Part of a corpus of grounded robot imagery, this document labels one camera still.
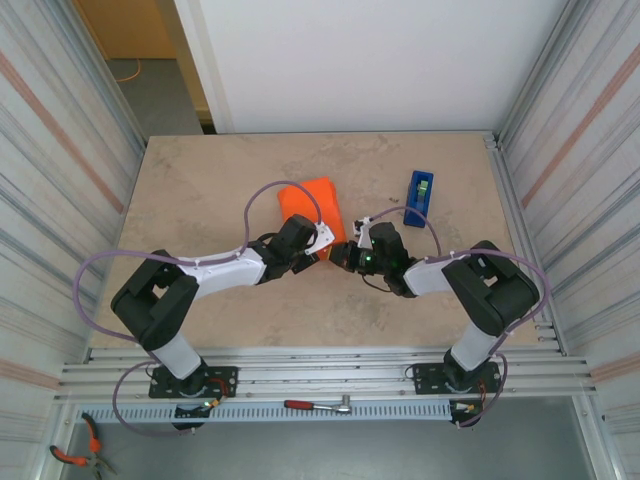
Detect aluminium rail frame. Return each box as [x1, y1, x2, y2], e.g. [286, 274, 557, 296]
[59, 347, 599, 401]

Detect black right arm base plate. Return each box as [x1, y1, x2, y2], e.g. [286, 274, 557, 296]
[413, 360, 502, 396]

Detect thin black camera cable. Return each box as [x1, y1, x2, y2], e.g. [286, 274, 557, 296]
[362, 272, 397, 297]

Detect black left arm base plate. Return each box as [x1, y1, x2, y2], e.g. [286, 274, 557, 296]
[148, 365, 239, 400]

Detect white slotted cable duct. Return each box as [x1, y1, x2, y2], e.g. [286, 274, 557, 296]
[74, 402, 454, 422]

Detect red-handled ratchet wrench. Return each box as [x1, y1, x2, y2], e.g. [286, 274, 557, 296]
[283, 394, 354, 414]

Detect aluminium frame post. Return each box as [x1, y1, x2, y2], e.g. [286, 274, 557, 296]
[72, 0, 149, 151]
[492, 0, 576, 151]

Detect orange floor cable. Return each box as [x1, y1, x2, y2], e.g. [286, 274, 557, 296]
[115, 58, 144, 84]

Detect white door frame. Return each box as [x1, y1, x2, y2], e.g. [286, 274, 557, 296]
[174, 0, 234, 134]

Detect orange-handled pliers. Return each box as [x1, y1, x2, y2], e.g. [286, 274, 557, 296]
[48, 412, 119, 476]

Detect blue tape dispenser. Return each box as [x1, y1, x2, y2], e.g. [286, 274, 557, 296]
[402, 170, 435, 230]

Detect aluminium side rail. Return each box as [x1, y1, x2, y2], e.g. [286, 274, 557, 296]
[482, 130, 569, 357]

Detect black base connector block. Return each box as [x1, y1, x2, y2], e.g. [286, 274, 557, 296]
[448, 399, 484, 430]
[171, 398, 224, 432]

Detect orange wrapping paper sheet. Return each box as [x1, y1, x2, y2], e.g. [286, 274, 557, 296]
[277, 175, 349, 264]

